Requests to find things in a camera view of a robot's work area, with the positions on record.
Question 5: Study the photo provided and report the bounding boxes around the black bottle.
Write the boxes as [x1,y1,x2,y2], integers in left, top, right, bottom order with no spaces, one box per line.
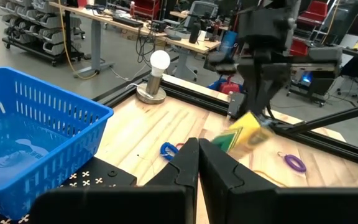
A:
[188,21,202,44]

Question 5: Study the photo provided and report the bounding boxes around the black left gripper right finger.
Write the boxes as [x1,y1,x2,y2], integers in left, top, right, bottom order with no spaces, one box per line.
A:
[198,138,358,224]

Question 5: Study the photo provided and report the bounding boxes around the black keyboard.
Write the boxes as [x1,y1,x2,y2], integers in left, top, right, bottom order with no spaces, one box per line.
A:
[112,15,145,29]

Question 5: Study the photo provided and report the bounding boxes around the grey bin storage rack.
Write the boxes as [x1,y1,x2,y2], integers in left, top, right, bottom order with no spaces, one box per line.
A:
[0,0,85,67]

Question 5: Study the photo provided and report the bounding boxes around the yellow hanging cord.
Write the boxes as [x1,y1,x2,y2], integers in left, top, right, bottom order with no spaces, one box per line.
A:
[57,0,99,80]

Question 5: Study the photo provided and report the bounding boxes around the wooden desk grey legs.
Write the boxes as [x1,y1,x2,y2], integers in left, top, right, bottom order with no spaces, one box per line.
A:
[48,1,223,82]

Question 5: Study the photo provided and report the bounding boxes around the Crayola crayon box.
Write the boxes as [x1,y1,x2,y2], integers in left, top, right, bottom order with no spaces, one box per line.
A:
[211,111,275,156]

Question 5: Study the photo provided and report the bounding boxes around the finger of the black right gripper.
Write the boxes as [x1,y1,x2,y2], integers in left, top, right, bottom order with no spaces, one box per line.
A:
[259,62,287,118]
[239,63,262,114]

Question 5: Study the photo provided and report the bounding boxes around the blue coil keychain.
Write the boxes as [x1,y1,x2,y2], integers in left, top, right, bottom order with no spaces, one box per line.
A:
[159,142,180,162]

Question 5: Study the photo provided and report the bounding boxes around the purple coil keychain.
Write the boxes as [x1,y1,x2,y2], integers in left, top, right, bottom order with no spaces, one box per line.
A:
[277,151,307,174]

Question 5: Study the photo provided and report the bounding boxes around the yellow rubber band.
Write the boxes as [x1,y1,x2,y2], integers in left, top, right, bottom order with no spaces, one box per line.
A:
[252,169,288,188]

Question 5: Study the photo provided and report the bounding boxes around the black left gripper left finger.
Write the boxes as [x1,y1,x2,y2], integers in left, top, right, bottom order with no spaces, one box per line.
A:
[31,137,200,224]

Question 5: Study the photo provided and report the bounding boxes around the black metal riser shelf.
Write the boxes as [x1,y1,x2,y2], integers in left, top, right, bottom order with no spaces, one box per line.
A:
[0,156,138,224]

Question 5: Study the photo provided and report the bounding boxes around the blue plastic basket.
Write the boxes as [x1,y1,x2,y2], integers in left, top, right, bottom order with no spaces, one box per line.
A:
[0,67,114,220]

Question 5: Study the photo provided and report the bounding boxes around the black computer blue light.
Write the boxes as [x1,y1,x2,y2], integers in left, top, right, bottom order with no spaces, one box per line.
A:
[290,67,335,100]

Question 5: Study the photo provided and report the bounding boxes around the table lamp with white bulb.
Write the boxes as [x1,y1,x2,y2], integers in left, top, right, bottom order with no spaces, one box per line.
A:
[125,49,171,105]

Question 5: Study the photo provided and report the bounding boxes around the red storage crate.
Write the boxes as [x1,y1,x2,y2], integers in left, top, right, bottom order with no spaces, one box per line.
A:
[289,37,310,57]

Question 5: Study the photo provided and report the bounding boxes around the grey box on frame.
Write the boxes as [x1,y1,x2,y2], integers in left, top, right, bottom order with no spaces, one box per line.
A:
[227,91,246,119]

